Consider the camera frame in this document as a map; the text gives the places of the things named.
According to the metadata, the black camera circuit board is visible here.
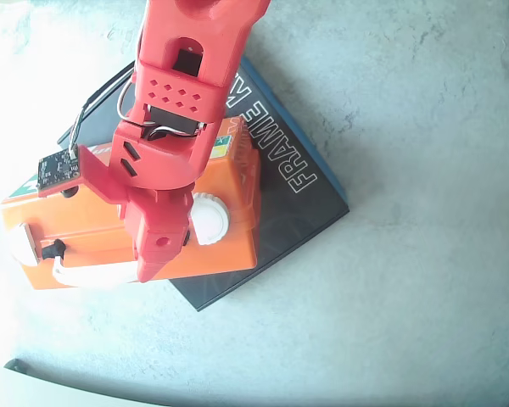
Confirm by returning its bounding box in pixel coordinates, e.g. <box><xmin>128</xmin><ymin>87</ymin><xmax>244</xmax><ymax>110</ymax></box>
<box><xmin>36</xmin><ymin>148</ymin><xmax>81</xmax><ymax>200</ymax></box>

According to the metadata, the dark frame kit box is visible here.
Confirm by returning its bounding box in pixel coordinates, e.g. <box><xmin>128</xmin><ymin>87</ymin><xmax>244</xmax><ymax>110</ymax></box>
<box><xmin>57</xmin><ymin>56</ymin><xmax>350</xmax><ymax>313</ymax></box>

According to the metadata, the white servo cable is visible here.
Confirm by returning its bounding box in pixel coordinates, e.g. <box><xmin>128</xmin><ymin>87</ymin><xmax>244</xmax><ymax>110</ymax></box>
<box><xmin>116</xmin><ymin>80</ymin><xmax>208</xmax><ymax>141</ymax></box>

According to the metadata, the red camera mount bracket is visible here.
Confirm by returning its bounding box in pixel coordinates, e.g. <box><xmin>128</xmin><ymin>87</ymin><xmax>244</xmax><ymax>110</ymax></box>
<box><xmin>36</xmin><ymin>145</ymin><xmax>131</xmax><ymax>205</ymax></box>

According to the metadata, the white flat panel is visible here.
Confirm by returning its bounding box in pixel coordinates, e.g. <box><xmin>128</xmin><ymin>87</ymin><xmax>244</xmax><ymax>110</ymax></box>
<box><xmin>0</xmin><ymin>358</ymin><xmax>171</xmax><ymax>407</ymax></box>

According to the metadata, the thin black white camera cable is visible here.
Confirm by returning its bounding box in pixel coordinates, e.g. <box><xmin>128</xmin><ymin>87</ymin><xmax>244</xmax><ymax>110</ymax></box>
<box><xmin>70</xmin><ymin>75</ymin><xmax>136</xmax><ymax>157</ymax></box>

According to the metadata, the orange plastic box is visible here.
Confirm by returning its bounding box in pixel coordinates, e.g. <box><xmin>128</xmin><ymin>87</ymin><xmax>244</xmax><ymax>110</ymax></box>
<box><xmin>0</xmin><ymin>116</ymin><xmax>263</xmax><ymax>292</ymax></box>

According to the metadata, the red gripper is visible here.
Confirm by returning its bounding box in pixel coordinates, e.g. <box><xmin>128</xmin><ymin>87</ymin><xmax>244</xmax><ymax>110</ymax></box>
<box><xmin>118</xmin><ymin>186</ymin><xmax>195</xmax><ymax>283</ymax></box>

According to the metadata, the white box handle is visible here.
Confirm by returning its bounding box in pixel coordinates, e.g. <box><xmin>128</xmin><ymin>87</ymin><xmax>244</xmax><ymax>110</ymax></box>
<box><xmin>53</xmin><ymin>255</ymin><xmax>139</xmax><ymax>290</ymax></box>

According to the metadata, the white round box latch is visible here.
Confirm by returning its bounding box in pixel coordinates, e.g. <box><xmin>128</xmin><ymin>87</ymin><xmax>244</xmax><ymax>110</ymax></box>
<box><xmin>190</xmin><ymin>192</ymin><xmax>232</xmax><ymax>247</ymax></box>
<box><xmin>8</xmin><ymin>222</ymin><xmax>40</xmax><ymax>269</ymax></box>

